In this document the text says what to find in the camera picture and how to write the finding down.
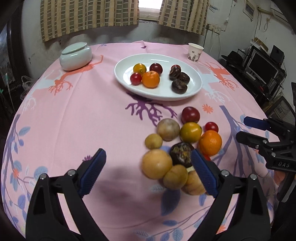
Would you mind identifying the red cherry tomato front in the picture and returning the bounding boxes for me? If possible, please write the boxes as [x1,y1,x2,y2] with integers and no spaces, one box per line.
[204,121,219,133]

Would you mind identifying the large orange mandarin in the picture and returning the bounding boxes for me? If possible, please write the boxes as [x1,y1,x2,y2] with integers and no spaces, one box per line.
[198,130,222,157]

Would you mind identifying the small tan longan front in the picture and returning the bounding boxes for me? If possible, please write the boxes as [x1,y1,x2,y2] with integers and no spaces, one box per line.
[182,171,206,195]

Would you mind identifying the small tan longan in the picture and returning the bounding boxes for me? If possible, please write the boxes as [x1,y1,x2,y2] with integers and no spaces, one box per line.
[144,133,163,150]
[182,171,206,195]

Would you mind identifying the yellow green citrus fruit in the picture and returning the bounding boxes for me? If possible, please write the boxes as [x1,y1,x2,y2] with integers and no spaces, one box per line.
[180,122,202,144]

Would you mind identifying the large red plum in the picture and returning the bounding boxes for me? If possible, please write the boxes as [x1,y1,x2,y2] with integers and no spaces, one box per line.
[181,106,200,124]

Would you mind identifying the tan pepino melon front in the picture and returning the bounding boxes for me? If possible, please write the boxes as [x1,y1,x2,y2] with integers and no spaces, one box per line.
[163,165,188,190]

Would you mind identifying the tan pepino melon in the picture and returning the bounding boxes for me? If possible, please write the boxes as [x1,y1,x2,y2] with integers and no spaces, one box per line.
[163,165,188,190]
[141,149,173,180]

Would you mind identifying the brown round passion fruit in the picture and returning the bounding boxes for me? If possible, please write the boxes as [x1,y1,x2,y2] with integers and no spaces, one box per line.
[157,118,180,142]

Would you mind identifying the small tan longan back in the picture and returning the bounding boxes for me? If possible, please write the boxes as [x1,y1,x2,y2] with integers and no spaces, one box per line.
[144,133,163,150]

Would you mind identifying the small orange mandarin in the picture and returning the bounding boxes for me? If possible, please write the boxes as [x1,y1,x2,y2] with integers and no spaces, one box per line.
[142,71,160,88]

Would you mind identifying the dark red plum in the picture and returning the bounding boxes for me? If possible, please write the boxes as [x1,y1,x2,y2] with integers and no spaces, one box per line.
[149,63,163,75]

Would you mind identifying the small yellow tomato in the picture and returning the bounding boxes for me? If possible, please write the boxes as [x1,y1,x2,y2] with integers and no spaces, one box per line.
[133,63,147,75]

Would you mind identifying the person's right hand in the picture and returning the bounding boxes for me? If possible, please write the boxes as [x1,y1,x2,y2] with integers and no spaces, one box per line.
[274,171,285,186]

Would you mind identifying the computer monitor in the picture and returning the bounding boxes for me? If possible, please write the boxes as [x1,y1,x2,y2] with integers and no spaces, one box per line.
[245,50,280,85]

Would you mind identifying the floral paper cup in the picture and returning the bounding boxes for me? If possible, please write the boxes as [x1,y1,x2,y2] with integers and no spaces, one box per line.
[187,43,204,62]

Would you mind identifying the white oval plate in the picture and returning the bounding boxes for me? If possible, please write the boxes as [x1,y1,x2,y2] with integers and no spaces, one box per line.
[114,53,203,101]

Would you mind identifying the pink patterned tablecloth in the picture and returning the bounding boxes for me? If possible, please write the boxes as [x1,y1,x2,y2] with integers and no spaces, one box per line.
[1,41,278,240]

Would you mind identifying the right plaid curtain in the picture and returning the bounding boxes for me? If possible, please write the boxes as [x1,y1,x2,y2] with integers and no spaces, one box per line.
[158,0,209,35]

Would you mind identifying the plaid curtain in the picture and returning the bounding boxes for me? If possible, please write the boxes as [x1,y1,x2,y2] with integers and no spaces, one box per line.
[40,0,139,42]
[158,0,209,35]

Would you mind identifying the white ceramic lidded jar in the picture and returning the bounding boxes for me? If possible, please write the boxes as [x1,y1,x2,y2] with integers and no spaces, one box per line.
[59,42,92,71]

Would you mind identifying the left plaid curtain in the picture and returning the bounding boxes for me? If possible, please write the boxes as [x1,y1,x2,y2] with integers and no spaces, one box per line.
[40,0,139,42]

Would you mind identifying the wall power strip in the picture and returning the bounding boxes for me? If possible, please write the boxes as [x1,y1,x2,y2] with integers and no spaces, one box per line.
[206,24,221,35]

